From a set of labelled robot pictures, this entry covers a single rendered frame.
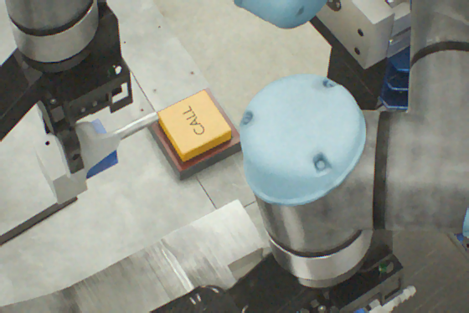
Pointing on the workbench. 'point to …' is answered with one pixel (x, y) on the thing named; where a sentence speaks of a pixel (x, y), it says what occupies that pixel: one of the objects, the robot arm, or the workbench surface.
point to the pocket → (239, 268)
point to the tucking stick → (34, 220)
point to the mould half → (159, 269)
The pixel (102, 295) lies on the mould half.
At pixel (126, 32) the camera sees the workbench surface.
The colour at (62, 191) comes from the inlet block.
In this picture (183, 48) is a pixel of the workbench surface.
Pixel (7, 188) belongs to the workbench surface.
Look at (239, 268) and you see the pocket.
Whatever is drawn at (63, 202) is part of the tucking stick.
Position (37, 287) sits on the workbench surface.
